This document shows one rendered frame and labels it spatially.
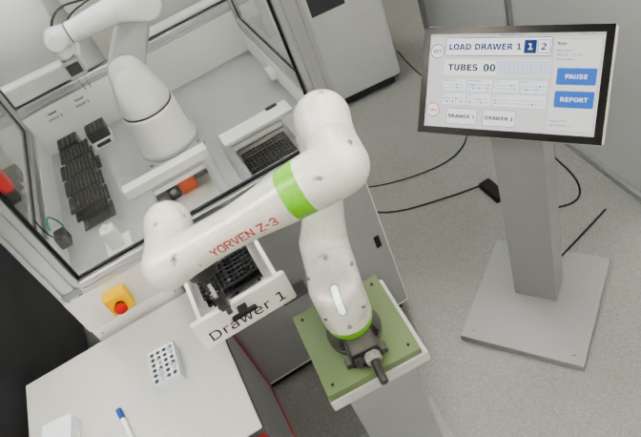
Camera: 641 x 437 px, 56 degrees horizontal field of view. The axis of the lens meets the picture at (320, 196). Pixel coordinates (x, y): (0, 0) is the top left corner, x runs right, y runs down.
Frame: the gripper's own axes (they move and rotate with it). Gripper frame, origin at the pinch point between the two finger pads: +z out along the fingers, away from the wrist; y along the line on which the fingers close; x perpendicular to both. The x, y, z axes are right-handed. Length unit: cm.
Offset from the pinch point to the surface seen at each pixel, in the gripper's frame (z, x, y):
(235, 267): 3.1, 6.2, -16.4
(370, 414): 37.7, 18.4, 26.3
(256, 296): 2.5, 7.8, -1.7
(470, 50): -22, 95, -18
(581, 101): -11, 107, 12
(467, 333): 90, 68, -10
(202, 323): 1.0, -8.1, -1.7
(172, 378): 13.8, -24.0, -2.0
